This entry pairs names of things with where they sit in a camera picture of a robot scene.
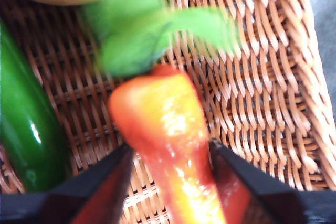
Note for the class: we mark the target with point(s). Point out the brown wicker basket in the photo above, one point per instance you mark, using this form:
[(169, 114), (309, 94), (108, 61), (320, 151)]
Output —
[(262, 90)]

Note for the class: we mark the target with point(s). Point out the green pepper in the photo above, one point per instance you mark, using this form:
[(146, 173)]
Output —
[(23, 129)]

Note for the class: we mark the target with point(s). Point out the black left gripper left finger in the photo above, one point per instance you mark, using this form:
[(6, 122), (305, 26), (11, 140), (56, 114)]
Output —
[(78, 203)]

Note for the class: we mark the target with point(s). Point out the orange carrot with green leaves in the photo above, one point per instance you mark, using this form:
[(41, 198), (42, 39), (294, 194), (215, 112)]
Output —
[(162, 119)]

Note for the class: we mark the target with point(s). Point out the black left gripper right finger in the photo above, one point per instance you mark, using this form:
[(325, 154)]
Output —
[(262, 203)]

